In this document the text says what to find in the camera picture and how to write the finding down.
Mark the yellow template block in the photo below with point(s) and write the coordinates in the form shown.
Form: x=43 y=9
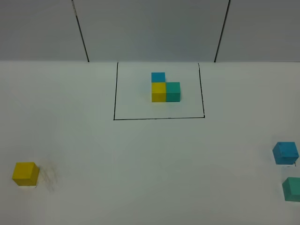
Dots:
x=158 y=91

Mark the blue template block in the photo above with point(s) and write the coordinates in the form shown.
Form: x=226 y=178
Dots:
x=158 y=77

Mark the green template block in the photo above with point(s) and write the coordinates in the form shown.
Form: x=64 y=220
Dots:
x=173 y=92

